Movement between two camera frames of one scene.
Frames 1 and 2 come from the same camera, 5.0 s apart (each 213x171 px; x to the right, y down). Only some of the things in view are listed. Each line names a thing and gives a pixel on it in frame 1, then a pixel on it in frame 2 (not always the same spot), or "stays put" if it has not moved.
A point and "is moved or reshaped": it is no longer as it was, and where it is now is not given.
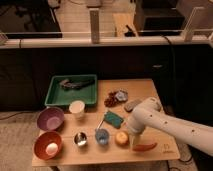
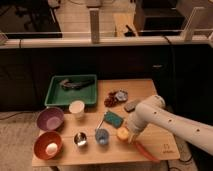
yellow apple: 121,138 is moved or reshaped
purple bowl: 50,119 stays put
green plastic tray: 64,89 stays put
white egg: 51,148 stays put
